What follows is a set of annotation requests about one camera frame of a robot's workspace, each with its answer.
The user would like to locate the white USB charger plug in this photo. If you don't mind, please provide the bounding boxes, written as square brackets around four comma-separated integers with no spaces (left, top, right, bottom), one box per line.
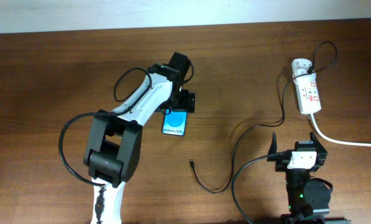
[291,58,312,78]

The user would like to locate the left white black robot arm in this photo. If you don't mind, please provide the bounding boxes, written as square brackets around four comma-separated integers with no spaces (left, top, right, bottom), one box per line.
[83,52,195,223]

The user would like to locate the black USB charging cable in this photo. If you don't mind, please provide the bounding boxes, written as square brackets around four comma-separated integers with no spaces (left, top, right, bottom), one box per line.
[189,40,339,194]

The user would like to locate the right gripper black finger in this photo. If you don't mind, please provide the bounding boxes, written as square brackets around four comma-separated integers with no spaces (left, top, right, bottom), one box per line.
[268,132,277,156]
[309,131,327,154]

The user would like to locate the blue screen Galaxy smartphone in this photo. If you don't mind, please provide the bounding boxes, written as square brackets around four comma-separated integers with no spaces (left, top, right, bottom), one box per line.
[162,111,188,136]

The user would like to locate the white power strip cord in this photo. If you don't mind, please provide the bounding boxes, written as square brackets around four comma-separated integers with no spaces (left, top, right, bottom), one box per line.
[308,113,371,149]

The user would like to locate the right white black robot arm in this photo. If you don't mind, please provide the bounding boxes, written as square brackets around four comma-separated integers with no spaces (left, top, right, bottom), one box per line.
[267,132,352,224]

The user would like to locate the white power strip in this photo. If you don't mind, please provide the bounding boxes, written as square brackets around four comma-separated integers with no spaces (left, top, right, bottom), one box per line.
[294,74,321,114]

